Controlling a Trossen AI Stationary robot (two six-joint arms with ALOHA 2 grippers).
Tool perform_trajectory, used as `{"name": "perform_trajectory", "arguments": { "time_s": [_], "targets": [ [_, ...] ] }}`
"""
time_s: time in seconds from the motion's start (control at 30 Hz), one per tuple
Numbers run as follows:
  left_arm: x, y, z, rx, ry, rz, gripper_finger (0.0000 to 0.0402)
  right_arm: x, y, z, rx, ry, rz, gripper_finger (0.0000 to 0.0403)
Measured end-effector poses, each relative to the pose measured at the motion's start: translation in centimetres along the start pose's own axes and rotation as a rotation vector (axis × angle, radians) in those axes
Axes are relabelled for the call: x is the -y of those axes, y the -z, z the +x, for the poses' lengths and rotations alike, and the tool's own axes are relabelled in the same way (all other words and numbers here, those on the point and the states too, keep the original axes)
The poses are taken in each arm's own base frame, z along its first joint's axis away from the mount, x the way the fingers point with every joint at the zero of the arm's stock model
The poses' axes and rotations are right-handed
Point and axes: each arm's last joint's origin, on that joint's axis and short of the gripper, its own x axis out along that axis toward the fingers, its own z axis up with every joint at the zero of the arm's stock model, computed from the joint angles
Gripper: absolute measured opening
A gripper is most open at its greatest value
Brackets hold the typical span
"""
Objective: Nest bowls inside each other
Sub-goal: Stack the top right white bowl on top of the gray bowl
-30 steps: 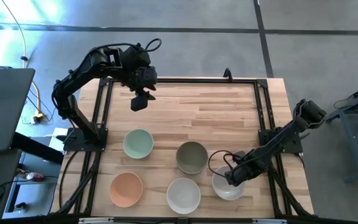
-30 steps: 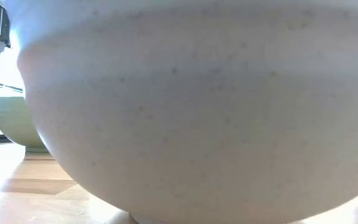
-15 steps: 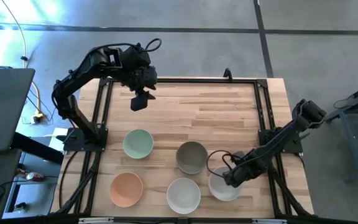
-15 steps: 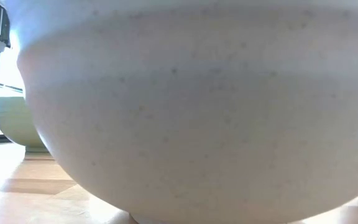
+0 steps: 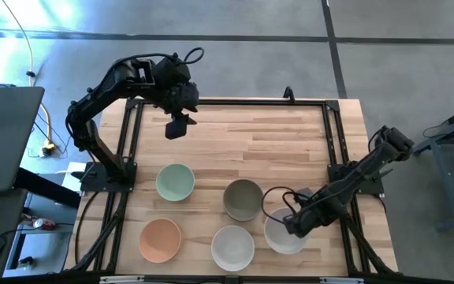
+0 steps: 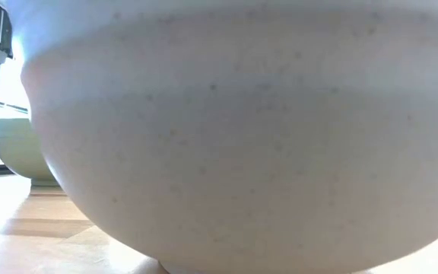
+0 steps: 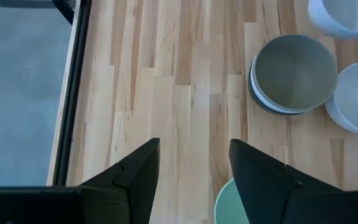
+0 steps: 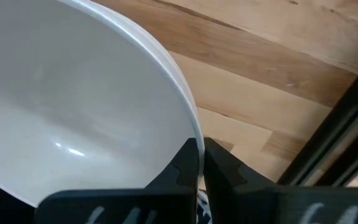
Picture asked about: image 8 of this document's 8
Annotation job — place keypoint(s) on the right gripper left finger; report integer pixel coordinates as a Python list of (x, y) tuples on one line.
[(120, 207)]

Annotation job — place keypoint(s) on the plain white bowl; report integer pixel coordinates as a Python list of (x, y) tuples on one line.
[(73, 102)]

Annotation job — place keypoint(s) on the black aluminium table frame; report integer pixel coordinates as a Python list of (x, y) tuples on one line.
[(337, 124)]

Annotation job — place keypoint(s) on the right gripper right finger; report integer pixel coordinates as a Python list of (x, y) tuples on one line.
[(259, 205)]

